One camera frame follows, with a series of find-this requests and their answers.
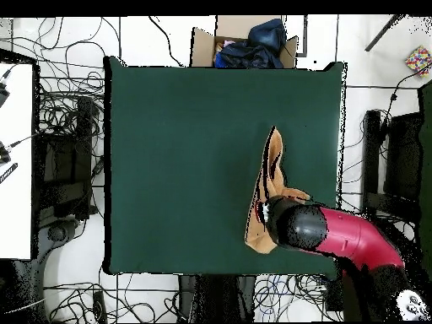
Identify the dark green table cloth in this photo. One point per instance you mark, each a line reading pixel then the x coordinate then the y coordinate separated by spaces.
pixel 185 168

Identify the tan terry towel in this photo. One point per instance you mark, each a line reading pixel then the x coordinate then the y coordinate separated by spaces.
pixel 256 236

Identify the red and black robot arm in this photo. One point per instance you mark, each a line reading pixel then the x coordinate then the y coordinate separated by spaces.
pixel 351 236

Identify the black rod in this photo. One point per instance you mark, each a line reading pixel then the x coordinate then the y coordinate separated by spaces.
pixel 381 33

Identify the black device on desk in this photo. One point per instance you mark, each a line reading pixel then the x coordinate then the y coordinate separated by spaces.
pixel 3 155
pixel 2 94

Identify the dark blue clothing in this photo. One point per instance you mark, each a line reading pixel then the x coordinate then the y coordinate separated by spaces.
pixel 256 50

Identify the green covered side table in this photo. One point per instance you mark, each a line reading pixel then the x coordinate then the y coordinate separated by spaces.
pixel 426 152

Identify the black power strip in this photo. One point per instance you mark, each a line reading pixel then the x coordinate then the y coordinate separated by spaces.
pixel 99 305
pixel 334 293

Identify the black chair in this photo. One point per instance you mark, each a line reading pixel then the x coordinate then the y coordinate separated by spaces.
pixel 64 162
pixel 391 162

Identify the white desk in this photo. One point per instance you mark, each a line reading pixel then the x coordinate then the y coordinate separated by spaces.
pixel 17 168

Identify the brown cardboard box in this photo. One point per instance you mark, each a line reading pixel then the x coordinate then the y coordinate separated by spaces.
pixel 202 47

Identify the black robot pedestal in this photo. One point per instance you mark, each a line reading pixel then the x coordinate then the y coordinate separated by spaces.
pixel 216 297

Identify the colourful patterned box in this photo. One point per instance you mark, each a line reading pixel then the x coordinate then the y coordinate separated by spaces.
pixel 418 60

